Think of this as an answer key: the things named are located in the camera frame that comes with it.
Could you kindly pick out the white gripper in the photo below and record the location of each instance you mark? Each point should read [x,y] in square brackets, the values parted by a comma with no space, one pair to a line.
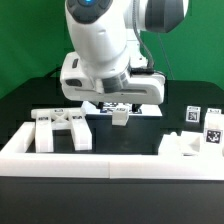
[124,88]

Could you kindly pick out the white chair seat part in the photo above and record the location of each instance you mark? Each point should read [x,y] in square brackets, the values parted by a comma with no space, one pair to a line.
[185,144]

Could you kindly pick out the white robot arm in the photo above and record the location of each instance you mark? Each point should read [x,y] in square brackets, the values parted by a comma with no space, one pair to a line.
[106,64]

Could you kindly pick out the white marker sheet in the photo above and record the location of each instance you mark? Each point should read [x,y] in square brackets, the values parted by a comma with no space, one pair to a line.
[108,108]

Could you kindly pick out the left small tag cube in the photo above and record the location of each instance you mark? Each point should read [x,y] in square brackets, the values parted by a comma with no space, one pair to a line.
[193,114]

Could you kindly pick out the small tag cube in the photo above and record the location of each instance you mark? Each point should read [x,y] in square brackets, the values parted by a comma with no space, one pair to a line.
[193,114]
[214,111]

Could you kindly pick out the right small tag cube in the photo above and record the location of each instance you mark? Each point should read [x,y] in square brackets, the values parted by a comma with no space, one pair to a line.
[214,111]

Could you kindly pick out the white U-shaped fence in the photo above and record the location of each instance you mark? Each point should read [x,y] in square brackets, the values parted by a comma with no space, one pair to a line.
[15,160]

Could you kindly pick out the white chair back frame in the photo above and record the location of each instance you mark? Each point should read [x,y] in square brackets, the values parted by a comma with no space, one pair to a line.
[59,119]

